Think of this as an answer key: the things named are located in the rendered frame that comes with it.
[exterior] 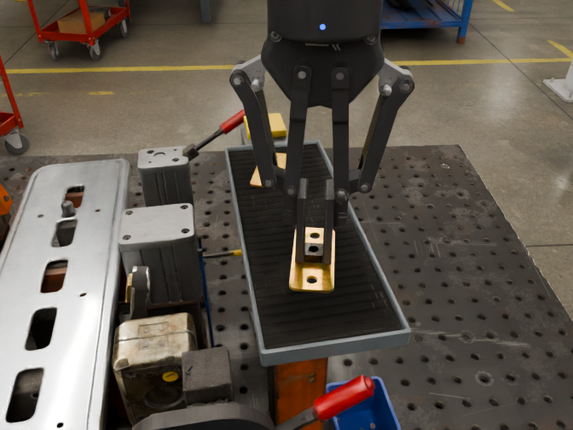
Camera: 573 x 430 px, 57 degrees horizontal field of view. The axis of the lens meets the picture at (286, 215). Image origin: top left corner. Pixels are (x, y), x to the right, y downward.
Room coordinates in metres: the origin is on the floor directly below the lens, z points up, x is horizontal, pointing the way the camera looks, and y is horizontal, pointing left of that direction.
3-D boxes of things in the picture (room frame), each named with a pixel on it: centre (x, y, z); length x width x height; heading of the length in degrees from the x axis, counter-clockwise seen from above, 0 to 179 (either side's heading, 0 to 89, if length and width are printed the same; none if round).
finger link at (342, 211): (0.35, -0.05, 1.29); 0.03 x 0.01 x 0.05; 85
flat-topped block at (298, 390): (0.49, -0.01, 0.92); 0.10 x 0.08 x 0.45; 10
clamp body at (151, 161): (0.81, 0.22, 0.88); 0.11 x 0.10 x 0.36; 100
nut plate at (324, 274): (0.36, -0.02, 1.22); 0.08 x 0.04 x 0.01; 175
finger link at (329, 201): (0.36, -0.04, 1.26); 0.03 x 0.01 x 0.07; 175
